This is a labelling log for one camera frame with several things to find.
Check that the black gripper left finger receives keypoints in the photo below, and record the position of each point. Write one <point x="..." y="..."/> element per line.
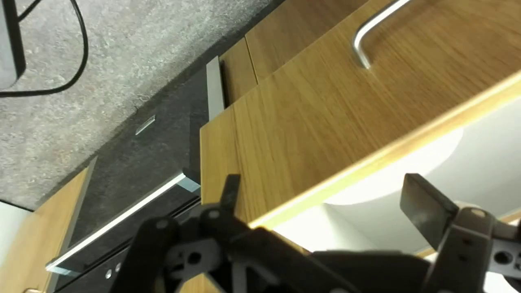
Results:
<point x="216" y="254"/>

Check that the narrow wooden cabinet door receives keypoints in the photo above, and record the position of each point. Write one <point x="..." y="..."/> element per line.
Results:
<point x="37" y="238"/>

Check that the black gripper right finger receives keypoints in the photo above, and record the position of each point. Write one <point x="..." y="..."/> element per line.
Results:
<point x="465" y="244"/>

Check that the wooden drawer front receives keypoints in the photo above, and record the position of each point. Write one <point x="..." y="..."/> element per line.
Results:
<point x="325" y="108"/>

